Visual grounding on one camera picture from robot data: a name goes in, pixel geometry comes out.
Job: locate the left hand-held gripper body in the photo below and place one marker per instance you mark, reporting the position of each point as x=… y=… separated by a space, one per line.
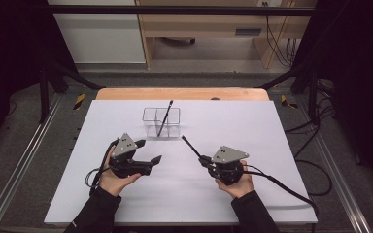
x=126 y=161

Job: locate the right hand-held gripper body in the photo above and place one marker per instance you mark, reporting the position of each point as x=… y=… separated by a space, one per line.
x=226 y=170

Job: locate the clear plastic pen organizer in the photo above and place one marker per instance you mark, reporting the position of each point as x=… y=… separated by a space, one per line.
x=152 y=131

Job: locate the plain black pen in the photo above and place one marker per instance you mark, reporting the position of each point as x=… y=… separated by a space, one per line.
x=190 y=146

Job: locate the black pen with white label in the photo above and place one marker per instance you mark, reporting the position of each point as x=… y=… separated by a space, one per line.
x=166 y=113

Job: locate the person's right hand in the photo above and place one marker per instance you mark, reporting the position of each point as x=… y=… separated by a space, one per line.
x=239 y=189

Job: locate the person's left hand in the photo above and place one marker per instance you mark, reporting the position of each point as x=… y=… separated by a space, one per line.
x=113 y=184

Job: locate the white table board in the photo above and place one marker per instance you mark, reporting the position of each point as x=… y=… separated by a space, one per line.
x=191 y=200

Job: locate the wooden table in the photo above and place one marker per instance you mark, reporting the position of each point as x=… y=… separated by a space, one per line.
x=175 y=94

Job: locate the yellow black floor tape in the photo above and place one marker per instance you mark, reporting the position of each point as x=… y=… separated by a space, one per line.
x=79 y=102
x=284 y=100

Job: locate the black metal stand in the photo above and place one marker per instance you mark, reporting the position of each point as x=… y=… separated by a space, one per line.
x=44 y=97
x=313 y=97

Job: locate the white cabinet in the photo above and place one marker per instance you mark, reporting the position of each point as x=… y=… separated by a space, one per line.
x=100 y=39

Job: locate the light wooden desk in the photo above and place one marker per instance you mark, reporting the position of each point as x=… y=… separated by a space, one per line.
x=207 y=26

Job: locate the black curtain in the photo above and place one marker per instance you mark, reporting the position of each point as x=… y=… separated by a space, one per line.
x=362 y=64
x=6 y=48

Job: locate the aluminium floor rail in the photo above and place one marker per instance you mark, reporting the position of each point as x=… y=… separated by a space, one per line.
x=19 y=168
x=349 y=207

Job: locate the black horizontal frame bar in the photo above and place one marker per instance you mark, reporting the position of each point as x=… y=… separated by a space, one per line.
x=175 y=10

